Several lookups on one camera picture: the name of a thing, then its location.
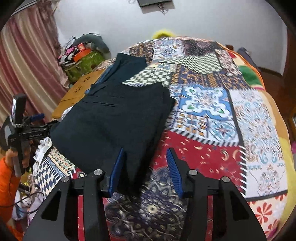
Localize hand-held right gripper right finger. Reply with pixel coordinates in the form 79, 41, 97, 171
166, 148, 264, 241

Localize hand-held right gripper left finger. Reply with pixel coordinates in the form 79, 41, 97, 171
23, 148, 127, 241

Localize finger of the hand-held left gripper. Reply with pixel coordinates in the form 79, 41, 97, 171
25, 120, 60, 133
24, 113, 45, 123

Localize black pants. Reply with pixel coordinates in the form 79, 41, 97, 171
49, 82, 176, 197

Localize person's left forearm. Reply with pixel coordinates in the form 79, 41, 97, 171
0, 157, 22, 223

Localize person's left hand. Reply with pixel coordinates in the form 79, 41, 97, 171
6, 146, 32, 178

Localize wooden folding lap table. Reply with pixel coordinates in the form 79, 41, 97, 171
51, 70, 105, 120

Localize pink and gold striped curtain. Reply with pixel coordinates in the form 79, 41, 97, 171
0, 3, 70, 127

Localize patchwork printed blanket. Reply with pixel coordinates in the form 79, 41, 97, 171
32, 36, 289, 241

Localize pile of mixed clothes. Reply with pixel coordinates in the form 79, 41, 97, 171
57, 37, 80, 67

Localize green fabric storage box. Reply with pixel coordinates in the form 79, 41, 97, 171
65, 50, 107, 83

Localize blue cloth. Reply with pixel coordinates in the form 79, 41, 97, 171
85, 65, 115, 94

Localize orange box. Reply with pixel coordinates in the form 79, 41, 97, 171
73, 47, 92, 61

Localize grey plush pillow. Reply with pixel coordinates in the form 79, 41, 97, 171
77, 34, 111, 54

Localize dark teal garment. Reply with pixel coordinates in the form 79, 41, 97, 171
86, 52, 149, 93

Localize colourful fleece blanket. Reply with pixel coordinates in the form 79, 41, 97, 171
227, 47, 295, 241

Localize grey bag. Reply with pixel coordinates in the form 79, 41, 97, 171
237, 47, 258, 70

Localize yellow foam arc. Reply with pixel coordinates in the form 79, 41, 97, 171
152, 28, 176, 39

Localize black cable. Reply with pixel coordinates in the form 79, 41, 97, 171
13, 190, 47, 210

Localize small black wall monitor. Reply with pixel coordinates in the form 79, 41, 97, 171
137, 0, 173, 8

